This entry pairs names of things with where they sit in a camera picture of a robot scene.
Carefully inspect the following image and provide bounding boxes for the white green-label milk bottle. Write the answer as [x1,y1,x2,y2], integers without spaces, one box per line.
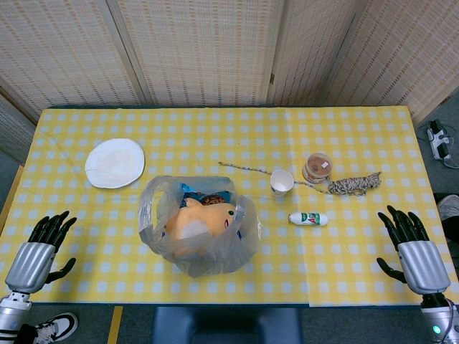
[288,211,329,228]

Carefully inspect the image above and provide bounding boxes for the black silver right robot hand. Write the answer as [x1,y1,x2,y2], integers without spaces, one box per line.
[376,204,452,297]

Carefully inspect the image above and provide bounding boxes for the grey shoe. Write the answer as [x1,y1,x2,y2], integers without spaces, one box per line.
[436,193,459,222]

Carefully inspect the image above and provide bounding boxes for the beige woven folding screen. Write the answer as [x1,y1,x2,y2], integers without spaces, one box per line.
[0,0,459,163]

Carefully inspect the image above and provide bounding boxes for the yellow white checkered tablecloth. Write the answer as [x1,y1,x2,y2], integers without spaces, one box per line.
[0,106,459,308]

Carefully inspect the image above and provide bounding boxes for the orange plush toy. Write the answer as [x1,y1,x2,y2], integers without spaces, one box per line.
[163,197,238,257]

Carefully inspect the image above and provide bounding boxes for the grey translucent plastic bag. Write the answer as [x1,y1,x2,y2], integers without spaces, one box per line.
[138,174,265,278]

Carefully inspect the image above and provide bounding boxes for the dark blue robot torso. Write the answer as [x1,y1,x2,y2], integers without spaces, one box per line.
[151,307,303,344]

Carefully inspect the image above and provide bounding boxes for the clear jar brown contents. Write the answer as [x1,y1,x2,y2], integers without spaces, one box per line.
[301,151,333,184]

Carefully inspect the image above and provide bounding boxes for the black white braided rope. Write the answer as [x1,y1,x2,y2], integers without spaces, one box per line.
[218,161,384,196]

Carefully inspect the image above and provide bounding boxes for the white power strip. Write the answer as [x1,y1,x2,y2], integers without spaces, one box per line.
[426,120,454,161]

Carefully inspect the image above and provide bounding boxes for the black white sneaker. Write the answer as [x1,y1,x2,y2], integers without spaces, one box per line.
[20,312,79,344]

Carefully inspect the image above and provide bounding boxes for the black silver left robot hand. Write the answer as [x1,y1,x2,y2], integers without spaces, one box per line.
[4,210,77,292]

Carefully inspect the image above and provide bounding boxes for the white paper cup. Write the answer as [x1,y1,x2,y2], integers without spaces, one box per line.
[270,169,296,197]

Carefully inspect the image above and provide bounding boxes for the white paper plate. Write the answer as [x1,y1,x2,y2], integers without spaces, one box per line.
[84,138,146,189]

